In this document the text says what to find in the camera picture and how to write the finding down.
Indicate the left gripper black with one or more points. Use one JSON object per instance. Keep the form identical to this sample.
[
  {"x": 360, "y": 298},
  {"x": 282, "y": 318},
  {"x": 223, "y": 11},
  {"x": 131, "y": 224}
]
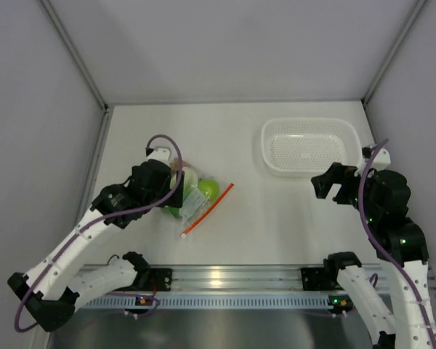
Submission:
[{"x": 176, "y": 202}]

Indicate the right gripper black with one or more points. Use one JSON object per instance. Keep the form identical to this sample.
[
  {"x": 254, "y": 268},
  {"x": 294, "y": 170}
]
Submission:
[{"x": 345, "y": 174}]

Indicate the clear zip bag orange seal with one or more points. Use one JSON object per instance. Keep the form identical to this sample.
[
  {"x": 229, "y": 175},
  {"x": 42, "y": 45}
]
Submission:
[{"x": 195, "y": 206}]

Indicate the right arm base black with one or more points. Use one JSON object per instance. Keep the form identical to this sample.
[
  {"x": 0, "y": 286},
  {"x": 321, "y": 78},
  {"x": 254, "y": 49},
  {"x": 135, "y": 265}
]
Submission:
[{"x": 315, "y": 279}]

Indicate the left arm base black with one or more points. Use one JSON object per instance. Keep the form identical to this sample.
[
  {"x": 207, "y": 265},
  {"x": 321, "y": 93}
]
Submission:
[{"x": 155, "y": 280}]

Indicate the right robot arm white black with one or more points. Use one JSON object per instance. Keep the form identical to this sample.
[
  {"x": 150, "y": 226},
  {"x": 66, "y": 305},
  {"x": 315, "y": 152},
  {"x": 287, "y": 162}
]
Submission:
[{"x": 381, "y": 198}]

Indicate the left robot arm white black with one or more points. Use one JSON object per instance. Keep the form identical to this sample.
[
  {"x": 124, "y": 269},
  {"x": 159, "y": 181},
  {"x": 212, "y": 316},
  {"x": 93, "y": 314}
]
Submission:
[{"x": 53, "y": 291}]

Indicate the green fake lettuce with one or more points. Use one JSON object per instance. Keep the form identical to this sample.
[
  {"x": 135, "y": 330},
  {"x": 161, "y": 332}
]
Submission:
[{"x": 172, "y": 211}]

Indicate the green fake apple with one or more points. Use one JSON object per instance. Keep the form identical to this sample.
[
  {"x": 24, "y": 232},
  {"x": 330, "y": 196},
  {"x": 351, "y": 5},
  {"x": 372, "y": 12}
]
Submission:
[{"x": 210, "y": 188}]

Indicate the white perforated plastic basket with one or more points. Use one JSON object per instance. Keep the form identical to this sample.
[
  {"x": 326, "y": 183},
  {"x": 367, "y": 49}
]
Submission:
[{"x": 306, "y": 147}]

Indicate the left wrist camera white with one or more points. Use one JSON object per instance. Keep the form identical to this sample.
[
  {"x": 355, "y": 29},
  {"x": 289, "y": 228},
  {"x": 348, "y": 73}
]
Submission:
[{"x": 159, "y": 153}]

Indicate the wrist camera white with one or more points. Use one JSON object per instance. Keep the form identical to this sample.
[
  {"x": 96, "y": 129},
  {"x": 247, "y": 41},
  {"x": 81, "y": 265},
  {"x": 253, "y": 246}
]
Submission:
[
  {"x": 380, "y": 162},
  {"x": 159, "y": 153}
]

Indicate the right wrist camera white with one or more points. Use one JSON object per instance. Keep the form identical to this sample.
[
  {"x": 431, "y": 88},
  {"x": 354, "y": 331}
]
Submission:
[{"x": 380, "y": 162}]

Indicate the right aluminium frame post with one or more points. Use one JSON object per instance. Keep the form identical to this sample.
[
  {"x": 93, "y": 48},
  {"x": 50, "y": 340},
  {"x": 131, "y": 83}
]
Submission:
[{"x": 417, "y": 9}]

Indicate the aluminium frame post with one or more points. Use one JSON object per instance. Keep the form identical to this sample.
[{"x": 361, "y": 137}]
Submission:
[
  {"x": 49, "y": 10},
  {"x": 417, "y": 9}
]

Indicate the slotted grey cable duct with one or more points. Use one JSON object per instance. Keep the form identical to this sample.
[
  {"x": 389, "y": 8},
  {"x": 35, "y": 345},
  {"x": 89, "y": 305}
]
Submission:
[{"x": 169, "y": 301}]

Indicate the aluminium mounting rail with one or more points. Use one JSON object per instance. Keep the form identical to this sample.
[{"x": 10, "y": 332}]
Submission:
[{"x": 195, "y": 279}]

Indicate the left aluminium frame post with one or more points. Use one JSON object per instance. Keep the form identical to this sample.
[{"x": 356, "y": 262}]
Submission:
[{"x": 49, "y": 10}]

